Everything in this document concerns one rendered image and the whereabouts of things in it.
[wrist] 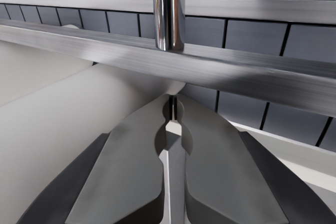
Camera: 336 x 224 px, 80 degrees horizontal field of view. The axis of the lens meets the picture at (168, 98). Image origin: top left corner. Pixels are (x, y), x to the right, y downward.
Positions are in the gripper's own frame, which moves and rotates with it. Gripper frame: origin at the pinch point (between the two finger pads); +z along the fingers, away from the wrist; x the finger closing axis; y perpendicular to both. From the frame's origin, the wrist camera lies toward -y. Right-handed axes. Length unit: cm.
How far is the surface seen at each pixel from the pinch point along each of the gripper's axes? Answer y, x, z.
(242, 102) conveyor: 2.4, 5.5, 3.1
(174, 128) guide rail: 4.2, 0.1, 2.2
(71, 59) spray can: 0.4, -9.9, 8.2
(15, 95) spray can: 1.8, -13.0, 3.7
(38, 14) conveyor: -2.8, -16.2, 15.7
